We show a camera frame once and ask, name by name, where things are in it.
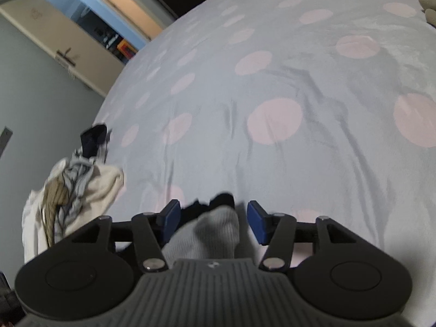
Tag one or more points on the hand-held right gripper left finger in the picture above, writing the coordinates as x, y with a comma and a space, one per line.
172, 215

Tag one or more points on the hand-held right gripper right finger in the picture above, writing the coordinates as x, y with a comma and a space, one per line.
257, 223

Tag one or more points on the grey and black shirt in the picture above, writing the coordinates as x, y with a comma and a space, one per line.
207, 231

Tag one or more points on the cream garment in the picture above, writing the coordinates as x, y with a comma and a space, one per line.
102, 184

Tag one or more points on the grey striped garment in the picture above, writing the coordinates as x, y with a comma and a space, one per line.
76, 184

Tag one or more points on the brown striped shirt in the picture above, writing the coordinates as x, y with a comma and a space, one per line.
52, 204

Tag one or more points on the dark navy garment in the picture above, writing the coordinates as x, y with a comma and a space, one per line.
95, 139

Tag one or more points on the polka dot bedsheet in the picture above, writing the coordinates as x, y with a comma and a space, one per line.
289, 109

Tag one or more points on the orange stool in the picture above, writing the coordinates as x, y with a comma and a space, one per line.
125, 48

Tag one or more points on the cream bedroom door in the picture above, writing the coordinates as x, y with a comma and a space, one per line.
68, 41

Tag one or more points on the cream hallway door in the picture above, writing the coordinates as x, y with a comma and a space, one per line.
119, 0

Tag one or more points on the grey wall strip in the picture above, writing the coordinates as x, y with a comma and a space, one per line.
5, 141

